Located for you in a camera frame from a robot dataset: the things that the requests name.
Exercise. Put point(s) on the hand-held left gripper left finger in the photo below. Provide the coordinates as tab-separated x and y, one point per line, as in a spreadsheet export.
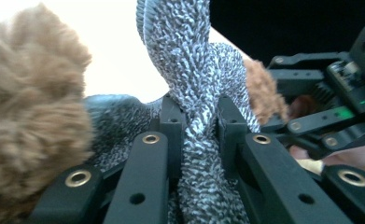
172	137

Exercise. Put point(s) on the brown plush teddy bear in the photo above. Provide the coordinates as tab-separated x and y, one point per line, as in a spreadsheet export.
30	124

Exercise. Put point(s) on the grey knit scarf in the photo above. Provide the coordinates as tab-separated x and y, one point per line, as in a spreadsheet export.
199	77

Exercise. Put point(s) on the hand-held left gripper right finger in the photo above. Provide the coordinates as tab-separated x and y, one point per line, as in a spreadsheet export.
230	127

